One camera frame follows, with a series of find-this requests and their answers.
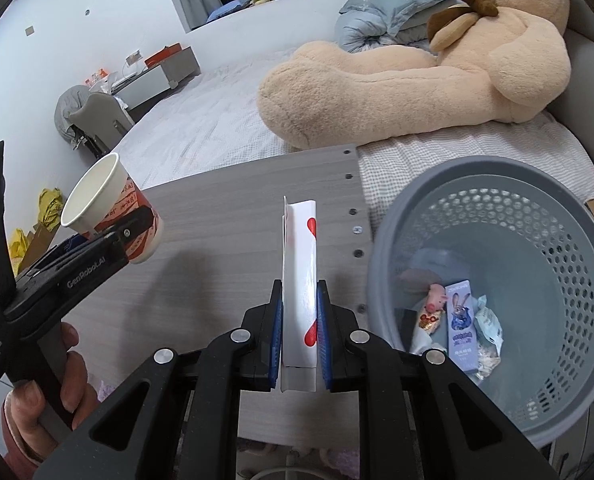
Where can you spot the red patterned snack bag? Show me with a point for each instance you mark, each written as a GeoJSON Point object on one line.
{"type": "Point", "coordinates": [429, 321]}

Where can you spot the grey chair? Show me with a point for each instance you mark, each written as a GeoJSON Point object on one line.
{"type": "Point", "coordinates": [94, 119]}

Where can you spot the large beige teddy bear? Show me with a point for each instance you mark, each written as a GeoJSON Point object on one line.
{"type": "Point", "coordinates": [324, 96]}

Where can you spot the yellow bag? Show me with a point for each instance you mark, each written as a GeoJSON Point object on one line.
{"type": "Point", "coordinates": [26, 248]}

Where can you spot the grey upholstered headboard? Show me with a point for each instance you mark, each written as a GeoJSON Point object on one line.
{"type": "Point", "coordinates": [587, 85]}

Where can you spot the pink pig toy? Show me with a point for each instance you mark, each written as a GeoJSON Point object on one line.
{"type": "Point", "coordinates": [436, 299]}

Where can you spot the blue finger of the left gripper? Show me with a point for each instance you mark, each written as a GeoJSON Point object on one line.
{"type": "Point", "coordinates": [74, 260]}

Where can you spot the red white paper cup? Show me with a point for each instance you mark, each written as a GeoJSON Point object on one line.
{"type": "Point", "coordinates": [104, 195]}

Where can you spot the white paper ball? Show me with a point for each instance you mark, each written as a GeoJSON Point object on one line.
{"type": "Point", "coordinates": [488, 360]}

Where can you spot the grey perforated trash basket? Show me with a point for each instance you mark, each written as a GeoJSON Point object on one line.
{"type": "Point", "coordinates": [523, 242]}

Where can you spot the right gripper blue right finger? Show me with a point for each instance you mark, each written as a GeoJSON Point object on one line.
{"type": "Point", "coordinates": [323, 333]}

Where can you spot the rolled grey blue duvet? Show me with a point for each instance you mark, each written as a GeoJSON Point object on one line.
{"type": "Point", "coordinates": [357, 31]}

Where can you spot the purple rabbit toothpaste box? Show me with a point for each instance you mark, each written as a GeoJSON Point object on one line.
{"type": "Point", "coordinates": [462, 339]}

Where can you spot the light blue mask packet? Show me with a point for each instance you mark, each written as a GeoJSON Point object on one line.
{"type": "Point", "coordinates": [489, 330]}

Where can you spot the white red box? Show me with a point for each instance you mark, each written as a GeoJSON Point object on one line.
{"type": "Point", "coordinates": [299, 352]}

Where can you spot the red box on desk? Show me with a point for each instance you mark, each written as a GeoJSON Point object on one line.
{"type": "Point", "coordinates": [161, 55]}

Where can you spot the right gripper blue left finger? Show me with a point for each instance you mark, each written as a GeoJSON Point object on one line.
{"type": "Point", "coordinates": [276, 305]}

